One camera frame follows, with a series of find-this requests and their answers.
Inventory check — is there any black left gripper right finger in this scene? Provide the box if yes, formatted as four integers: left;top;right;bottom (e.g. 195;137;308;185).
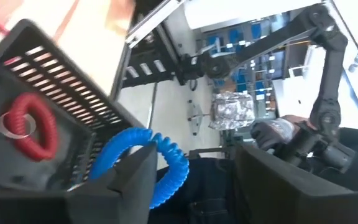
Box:
234;144;351;224

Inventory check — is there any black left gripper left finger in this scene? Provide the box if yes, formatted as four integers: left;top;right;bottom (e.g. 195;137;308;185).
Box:
66;141;158;224

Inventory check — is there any blue coil wrist band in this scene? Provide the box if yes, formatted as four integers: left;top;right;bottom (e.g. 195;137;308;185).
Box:
88;126;190;210

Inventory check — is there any red coil wrist band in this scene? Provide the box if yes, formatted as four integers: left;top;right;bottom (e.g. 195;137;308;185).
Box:
0;92;58;162

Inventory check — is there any person's gloved hand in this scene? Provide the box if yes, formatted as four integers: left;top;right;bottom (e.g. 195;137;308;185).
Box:
250;114;316;152

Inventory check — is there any grey mottled bundle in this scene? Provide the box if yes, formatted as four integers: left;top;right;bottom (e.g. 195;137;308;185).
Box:
208;91;256;131

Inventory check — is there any grey metal stand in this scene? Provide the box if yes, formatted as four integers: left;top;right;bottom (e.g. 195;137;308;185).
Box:
186;99;213;136

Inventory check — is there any shelf with blue bins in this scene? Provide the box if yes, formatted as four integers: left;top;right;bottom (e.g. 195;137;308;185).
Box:
197;15;288;113

